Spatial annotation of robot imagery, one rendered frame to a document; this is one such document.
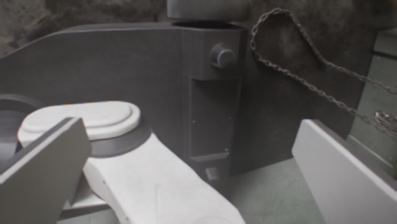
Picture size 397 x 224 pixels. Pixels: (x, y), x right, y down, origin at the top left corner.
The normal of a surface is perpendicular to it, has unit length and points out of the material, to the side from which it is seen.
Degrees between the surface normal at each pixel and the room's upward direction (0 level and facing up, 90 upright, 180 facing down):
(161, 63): 0
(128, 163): 90
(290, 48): 0
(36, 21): 0
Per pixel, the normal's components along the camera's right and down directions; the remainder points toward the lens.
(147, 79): 0.22, 0.49
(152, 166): 0.03, -0.87
